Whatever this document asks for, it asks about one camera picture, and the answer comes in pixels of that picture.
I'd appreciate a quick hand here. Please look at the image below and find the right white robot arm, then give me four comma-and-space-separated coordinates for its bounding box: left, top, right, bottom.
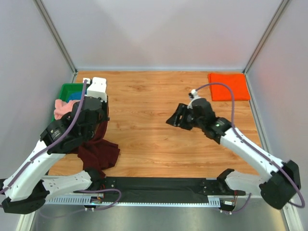
166, 98, 301, 209

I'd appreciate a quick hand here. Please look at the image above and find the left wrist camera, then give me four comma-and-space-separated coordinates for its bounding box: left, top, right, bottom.
83, 77, 108, 103

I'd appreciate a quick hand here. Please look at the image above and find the black base mat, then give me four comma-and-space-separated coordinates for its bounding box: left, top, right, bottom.
96, 176, 246, 204

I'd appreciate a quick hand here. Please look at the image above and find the aluminium rail frame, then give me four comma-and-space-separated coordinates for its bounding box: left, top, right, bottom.
28, 175, 293, 199

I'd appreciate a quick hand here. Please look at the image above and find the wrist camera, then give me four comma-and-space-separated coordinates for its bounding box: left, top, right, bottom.
83, 77, 108, 103
187, 89, 201, 109

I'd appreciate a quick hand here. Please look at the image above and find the folded orange t shirt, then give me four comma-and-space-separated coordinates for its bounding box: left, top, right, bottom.
208, 73, 250, 101

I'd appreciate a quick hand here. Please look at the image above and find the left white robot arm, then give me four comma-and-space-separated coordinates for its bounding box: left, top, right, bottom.
0, 96, 109, 214

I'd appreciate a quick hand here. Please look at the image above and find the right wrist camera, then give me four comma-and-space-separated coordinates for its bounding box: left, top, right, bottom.
187, 89, 201, 109

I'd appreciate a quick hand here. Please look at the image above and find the pink t shirt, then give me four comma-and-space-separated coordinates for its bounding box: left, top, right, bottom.
53, 99, 79, 120

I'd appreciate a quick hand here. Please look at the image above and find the blue t shirt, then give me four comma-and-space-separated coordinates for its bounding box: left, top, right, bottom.
66, 91, 82, 103

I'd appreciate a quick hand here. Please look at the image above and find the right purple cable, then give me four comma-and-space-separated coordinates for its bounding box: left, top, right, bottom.
196, 82, 306, 216

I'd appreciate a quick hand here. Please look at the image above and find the green plastic bin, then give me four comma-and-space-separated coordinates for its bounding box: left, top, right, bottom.
51, 83, 83, 121

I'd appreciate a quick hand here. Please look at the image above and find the grey slotted cable duct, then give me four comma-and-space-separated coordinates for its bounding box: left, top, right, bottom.
45, 196, 221, 207

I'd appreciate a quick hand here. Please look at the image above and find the purple cable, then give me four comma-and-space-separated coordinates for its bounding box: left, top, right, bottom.
196, 82, 306, 216
0, 80, 121, 218

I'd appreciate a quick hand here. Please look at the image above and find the maroon t shirt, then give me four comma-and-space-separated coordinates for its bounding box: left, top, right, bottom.
75, 121, 120, 178

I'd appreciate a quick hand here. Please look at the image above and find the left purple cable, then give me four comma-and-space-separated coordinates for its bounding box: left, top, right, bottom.
0, 80, 121, 218

